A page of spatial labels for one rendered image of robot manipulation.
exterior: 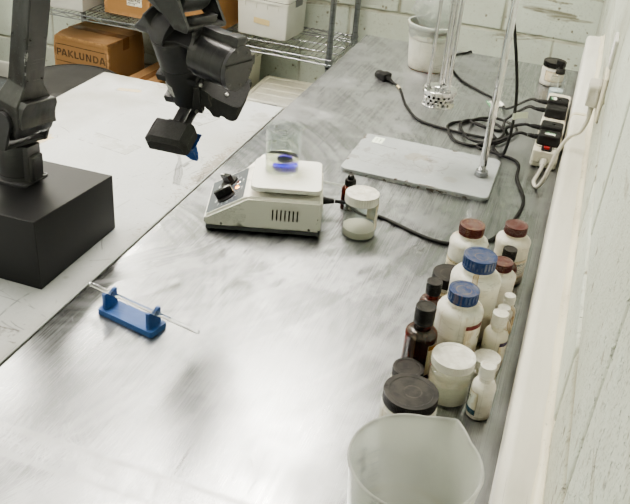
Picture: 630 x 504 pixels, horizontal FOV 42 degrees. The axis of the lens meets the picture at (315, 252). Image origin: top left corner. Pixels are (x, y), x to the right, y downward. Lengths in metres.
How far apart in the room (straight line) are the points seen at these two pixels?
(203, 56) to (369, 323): 0.46
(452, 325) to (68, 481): 0.52
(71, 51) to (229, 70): 3.06
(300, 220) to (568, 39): 2.44
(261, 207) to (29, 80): 0.41
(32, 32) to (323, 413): 0.66
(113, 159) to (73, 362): 0.63
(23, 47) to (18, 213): 0.23
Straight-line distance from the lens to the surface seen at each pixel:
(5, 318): 1.23
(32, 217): 1.23
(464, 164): 1.73
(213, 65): 1.01
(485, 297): 1.16
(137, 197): 1.52
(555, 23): 3.67
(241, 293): 1.25
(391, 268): 1.34
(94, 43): 3.95
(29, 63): 1.27
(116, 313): 1.20
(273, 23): 3.60
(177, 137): 1.08
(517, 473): 0.87
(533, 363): 1.02
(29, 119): 1.29
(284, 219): 1.39
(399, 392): 0.98
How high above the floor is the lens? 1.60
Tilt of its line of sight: 31 degrees down
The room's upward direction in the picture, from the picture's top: 5 degrees clockwise
